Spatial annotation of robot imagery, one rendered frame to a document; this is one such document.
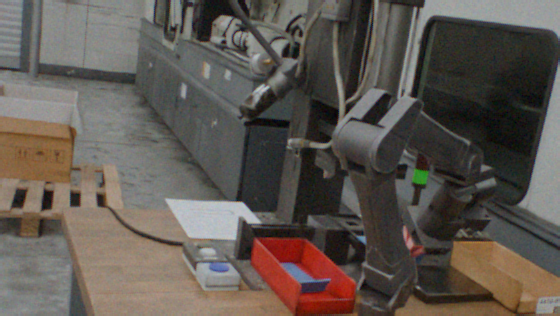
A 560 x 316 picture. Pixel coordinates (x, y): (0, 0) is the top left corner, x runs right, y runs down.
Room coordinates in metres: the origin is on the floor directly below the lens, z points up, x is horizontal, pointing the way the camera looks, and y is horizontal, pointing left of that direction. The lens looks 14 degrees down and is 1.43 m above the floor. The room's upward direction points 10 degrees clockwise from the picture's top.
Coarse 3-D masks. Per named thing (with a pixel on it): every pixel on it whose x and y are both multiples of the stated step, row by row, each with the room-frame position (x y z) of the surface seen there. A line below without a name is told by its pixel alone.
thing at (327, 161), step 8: (320, 120) 1.72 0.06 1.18; (328, 120) 1.74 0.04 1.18; (320, 128) 1.71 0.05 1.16; (328, 128) 1.68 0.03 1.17; (320, 152) 1.55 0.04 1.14; (328, 152) 1.54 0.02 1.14; (320, 160) 1.54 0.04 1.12; (328, 160) 1.51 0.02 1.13; (336, 160) 1.48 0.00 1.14; (328, 168) 1.50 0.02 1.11; (336, 168) 1.48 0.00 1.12; (400, 168) 1.55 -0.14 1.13; (328, 176) 1.56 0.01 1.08; (400, 176) 1.55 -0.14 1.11
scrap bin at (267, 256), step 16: (256, 240) 1.40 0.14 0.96; (272, 240) 1.43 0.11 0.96; (288, 240) 1.45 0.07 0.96; (304, 240) 1.46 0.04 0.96; (256, 256) 1.39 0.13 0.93; (272, 256) 1.32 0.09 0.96; (288, 256) 1.45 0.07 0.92; (304, 256) 1.45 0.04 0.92; (320, 256) 1.39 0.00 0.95; (272, 272) 1.31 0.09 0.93; (304, 272) 1.41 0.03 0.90; (320, 272) 1.38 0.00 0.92; (336, 272) 1.32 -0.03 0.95; (272, 288) 1.30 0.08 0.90; (288, 288) 1.23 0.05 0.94; (336, 288) 1.31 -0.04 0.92; (352, 288) 1.26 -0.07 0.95; (288, 304) 1.22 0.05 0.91; (304, 304) 1.20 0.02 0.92; (320, 304) 1.22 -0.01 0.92; (336, 304) 1.23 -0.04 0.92; (352, 304) 1.25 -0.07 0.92
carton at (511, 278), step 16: (464, 256) 1.56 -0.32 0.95; (480, 256) 1.64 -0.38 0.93; (496, 256) 1.64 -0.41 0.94; (512, 256) 1.59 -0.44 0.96; (464, 272) 1.55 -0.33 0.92; (480, 272) 1.51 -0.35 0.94; (496, 272) 1.46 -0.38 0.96; (512, 272) 1.58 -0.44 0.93; (528, 272) 1.54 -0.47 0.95; (544, 272) 1.50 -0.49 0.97; (496, 288) 1.45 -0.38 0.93; (512, 288) 1.41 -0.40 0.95; (528, 288) 1.53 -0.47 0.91; (544, 288) 1.49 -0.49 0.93; (512, 304) 1.40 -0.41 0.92; (528, 304) 1.40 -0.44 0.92; (544, 304) 1.42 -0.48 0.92
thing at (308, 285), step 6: (282, 264) 1.42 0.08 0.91; (288, 264) 1.43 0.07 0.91; (294, 270) 1.40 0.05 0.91; (300, 270) 1.40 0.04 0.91; (294, 276) 1.37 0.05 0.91; (300, 276) 1.37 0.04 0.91; (306, 276) 1.38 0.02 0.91; (300, 282) 1.28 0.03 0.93; (306, 282) 1.29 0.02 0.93; (312, 282) 1.29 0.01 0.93; (318, 282) 1.30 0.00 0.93; (324, 282) 1.31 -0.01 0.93; (306, 288) 1.30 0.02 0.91; (312, 288) 1.31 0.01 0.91; (318, 288) 1.32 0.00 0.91; (324, 288) 1.33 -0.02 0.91
